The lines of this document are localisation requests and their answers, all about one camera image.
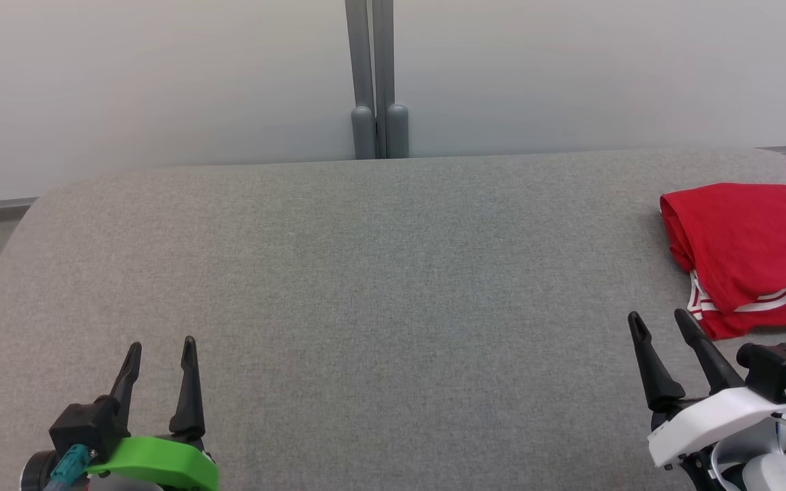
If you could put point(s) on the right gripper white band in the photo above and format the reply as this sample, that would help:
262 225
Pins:
714 423

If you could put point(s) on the grey partition post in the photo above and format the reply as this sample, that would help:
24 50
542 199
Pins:
362 102
393 102

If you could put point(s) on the red white Bulls jersey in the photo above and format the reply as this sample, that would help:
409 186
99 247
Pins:
748 239

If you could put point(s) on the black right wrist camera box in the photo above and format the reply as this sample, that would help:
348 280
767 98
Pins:
778 368

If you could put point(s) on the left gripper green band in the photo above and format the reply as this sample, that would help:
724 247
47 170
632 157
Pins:
161 464

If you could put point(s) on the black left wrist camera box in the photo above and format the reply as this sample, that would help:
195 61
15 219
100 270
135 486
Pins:
89 423

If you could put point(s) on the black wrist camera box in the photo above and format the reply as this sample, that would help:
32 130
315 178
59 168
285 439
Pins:
89 423
778 368

